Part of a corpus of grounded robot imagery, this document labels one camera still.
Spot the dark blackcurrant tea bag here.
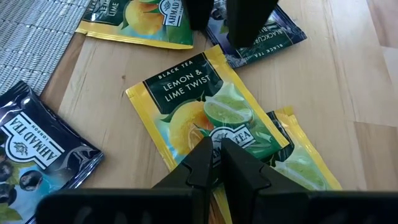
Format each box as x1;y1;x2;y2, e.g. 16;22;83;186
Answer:
205;3;308;69
0;80;105;224

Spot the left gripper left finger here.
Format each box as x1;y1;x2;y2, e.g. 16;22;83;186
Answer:
152;136;216;191

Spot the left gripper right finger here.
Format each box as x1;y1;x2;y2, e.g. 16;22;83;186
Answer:
220;138;309;196

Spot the grey woven table mat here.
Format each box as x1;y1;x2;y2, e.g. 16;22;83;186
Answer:
0;0;91;96

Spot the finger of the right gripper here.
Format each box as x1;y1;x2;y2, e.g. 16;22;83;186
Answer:
182;0;215;31
226;0;280;50

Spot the yellow lemon lime tea bag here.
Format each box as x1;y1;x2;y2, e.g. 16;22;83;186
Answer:
125;44;290;224
264;106;343;192
75;0;195;50

